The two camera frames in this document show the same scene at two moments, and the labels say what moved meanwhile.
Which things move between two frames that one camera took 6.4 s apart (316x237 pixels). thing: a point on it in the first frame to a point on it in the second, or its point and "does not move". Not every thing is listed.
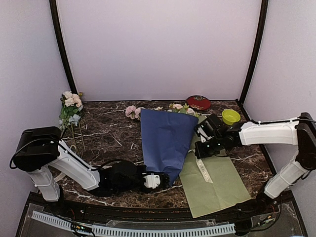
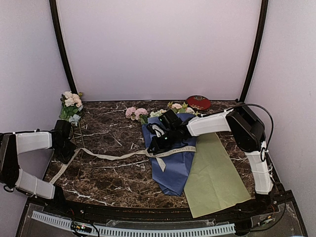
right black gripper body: [214, 148] to [167, 142]
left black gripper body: [122, 188] to [66, 152]
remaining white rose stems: [71, 106] does not move
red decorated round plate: [198, 102] does not move
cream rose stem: [178, 107] does not move
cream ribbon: [58, 177] to [156, 154]
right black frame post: [264, 12] does not move
